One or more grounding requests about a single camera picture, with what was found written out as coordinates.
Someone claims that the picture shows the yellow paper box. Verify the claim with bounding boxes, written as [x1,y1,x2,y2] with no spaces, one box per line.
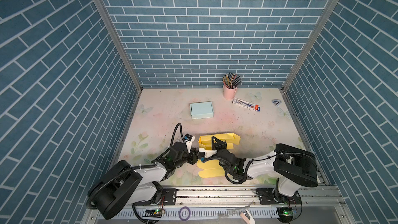
[197,132,241,179]

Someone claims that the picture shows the light blue paper box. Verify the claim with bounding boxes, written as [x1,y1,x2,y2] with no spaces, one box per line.
[190,101,214,119]

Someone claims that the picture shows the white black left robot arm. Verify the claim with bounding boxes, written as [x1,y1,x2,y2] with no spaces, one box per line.
[86,141,199,219]

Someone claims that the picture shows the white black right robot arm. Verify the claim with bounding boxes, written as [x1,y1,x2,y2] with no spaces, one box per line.
[201,136,318,202]

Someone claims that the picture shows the white blue pencil box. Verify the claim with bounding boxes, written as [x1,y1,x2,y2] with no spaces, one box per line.
[232,98,261,112]

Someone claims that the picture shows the white pink clip tool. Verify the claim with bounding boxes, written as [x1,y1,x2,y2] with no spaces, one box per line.
[228,201,256,224]

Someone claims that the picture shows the pink metal pencil bucket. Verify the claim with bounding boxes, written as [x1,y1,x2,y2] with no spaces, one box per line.
[223,86,238,100]

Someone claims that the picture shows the left green circuit board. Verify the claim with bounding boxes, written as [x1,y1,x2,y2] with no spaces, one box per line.
[143,208,165,218]

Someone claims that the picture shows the green circuit board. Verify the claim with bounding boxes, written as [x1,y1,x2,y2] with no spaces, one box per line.
[276,207,297,224]
[143,208,165,218]

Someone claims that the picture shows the bundle of coloured pencils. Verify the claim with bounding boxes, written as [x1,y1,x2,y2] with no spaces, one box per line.
[222,73,241,89]

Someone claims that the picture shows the right green circuit board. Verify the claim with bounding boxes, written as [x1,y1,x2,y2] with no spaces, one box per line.
[276,207,297,224]

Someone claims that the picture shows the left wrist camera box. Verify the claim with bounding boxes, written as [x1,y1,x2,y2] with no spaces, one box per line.
[183,134,195,153]

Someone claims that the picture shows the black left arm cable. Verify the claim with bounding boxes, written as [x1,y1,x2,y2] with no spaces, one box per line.
[86,122,186,209]

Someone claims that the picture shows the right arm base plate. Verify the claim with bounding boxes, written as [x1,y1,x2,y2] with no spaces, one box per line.
[255,188,302,205]

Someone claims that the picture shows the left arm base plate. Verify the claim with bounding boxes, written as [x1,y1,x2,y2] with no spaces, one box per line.
[135,188,177,206]

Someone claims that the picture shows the aluminium front rail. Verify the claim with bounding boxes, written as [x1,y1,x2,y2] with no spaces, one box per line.
[83,184,354,224]

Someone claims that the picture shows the purple tape ring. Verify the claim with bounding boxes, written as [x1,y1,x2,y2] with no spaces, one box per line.
[178,206,191,222]

